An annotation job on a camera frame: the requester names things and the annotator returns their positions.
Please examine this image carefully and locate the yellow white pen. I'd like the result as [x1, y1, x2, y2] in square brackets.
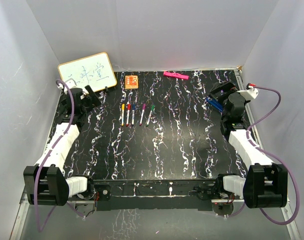
[121, 110, 125, 127]

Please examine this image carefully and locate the red white pen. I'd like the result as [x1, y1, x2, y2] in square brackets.
[126, 109, 130, 127]

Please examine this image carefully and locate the blue white pen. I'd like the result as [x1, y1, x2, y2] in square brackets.
[131, 103, 135, 127]

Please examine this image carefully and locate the purple white pen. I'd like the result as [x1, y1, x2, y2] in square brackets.
[139, 108, 145, 126]

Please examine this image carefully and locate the green white pen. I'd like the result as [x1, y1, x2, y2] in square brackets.
[146, 109, 154, 127]

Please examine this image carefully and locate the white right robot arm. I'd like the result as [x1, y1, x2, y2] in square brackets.
[207, 81, 288, 209]

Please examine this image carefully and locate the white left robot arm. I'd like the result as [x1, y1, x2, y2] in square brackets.
[23, 85, 101, 206]

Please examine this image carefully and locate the blue plastic clip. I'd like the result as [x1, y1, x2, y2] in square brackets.
[206, 97, 223, 113]

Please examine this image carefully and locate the small whiteboard with writing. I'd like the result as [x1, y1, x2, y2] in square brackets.
[57, 52, 117, 94]

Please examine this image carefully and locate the orange card pack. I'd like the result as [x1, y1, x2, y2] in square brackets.
[124, 75, 139, 90]

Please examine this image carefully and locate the pink plastic clip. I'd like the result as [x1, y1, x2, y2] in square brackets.
[163, 71, 189, 80]

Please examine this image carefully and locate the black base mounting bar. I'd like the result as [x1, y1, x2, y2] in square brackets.
[66, 178, 235, 212]

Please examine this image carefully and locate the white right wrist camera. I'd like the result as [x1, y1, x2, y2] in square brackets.
[237, 83, 259, 102]

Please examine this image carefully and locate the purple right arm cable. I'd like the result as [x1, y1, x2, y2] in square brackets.
[229, 85, 301, 226]

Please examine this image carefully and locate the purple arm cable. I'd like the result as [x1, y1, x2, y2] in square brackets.
[33, 78, 88, 232]
[229, 85, 301, 226]

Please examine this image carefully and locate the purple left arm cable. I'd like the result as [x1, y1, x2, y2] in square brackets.
[33, 78, 88, 232]

